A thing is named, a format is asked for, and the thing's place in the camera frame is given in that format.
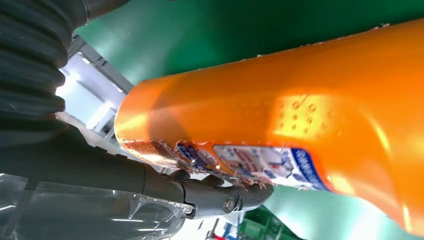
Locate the clear plastic film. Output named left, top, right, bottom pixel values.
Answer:
left=0, top=172, right=195, bottom=240

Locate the green plastic crate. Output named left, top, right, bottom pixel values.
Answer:
left=237, top=205, right=302, bottom=240

